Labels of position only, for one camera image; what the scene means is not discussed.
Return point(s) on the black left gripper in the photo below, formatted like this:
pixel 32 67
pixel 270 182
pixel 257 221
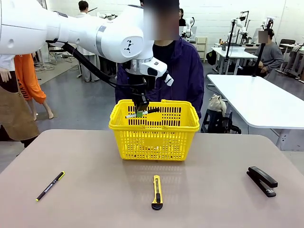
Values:
pixel 139 93

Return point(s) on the black and white marker pen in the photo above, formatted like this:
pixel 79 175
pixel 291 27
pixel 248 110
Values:
pixel 153 110

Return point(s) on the yellow utility knife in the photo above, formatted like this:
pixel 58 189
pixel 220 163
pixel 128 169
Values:
pixel 157 192

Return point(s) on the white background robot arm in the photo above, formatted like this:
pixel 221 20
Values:
pixel 242 28
pixel 190 28

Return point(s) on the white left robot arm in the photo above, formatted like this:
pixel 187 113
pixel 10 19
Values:
pixel 71 31

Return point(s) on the yellow plastic shopping basket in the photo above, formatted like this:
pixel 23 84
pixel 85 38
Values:
pixel 154 142

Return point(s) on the person in purple jacket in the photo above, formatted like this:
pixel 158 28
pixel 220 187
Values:
pixel 185 71

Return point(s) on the person in white coat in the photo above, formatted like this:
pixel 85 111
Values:
pixel 89 69

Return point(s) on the seated person in grey sweater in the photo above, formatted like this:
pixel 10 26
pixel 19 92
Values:
pixel 272 55

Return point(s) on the beige cloth bag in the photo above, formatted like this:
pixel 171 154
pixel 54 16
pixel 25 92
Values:
pixel 217 103

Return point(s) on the black stool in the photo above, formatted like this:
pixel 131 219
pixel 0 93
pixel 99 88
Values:
pixel 216 122

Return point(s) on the black backpack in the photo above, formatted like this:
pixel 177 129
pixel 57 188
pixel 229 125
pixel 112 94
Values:
pixel 211 58

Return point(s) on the white drawer cabinet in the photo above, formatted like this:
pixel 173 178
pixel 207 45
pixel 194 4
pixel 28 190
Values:
pixel 202 45

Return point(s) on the black mesh office chair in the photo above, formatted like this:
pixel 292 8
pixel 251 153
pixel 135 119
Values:
pixel 58 51

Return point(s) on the small white background table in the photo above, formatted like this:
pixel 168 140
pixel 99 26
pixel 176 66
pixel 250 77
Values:
pixel 237 53

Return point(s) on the thin black tripod pole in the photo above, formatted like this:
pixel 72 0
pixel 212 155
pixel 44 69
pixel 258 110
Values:
pixel 230 40

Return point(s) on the black pen with yellow cap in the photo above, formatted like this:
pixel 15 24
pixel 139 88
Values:
pixel 50 186

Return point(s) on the thick black tripod pole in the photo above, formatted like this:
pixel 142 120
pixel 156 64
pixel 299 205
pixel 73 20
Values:
pixel 260 54

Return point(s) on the black stapler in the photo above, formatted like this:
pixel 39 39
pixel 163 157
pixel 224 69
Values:
pixel 262 181

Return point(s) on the black swivel office chair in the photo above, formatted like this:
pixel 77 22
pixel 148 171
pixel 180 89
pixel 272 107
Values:
pixel 288 45

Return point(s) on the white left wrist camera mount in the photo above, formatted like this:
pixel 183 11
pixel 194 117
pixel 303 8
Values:
pixel 152 69

